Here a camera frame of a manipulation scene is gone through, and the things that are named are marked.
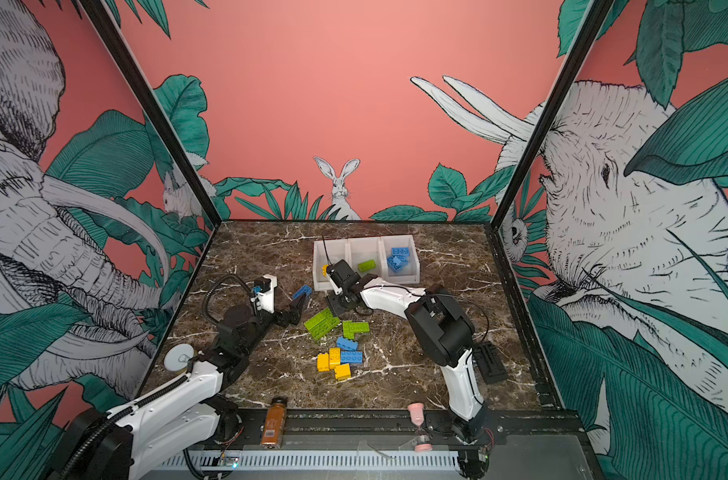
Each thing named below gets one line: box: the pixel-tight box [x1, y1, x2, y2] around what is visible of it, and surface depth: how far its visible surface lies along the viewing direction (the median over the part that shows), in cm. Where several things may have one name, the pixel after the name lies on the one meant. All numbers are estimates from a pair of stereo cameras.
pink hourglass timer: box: [407, 403, 433, 453], surface depth 76 cm
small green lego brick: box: [358, 259, 377, 272], surface depth 109 cm
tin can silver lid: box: [163, 343, 195, 372], surface depth 82 cm
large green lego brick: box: [304, 308, 341, 340], surface depth 93 cm
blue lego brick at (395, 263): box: [387, 255, 409, 273], surface depth 106 cm
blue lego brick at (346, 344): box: [336, 336, 359, 351], surface depth 88 cm
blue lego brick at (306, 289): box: [292, 284, 313, 300], surface depth 100 cm
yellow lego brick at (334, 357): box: [329, 347, 341, 369], surface depth 86 cm
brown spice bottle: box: [260, 396, 288, 449], surface depth 73 cm
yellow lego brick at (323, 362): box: [317, 352, 330, 372], surface depth 85 cm
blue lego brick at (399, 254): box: [388, 247, 410, 261], surface depth 110 cm
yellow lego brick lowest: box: [334, 363, 351, 381], surface depth 83 cm
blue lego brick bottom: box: [341, 350, 363, 364], surface depth 87 cm
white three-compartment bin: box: [312, 234, 421, 291], surface depth 107 cm
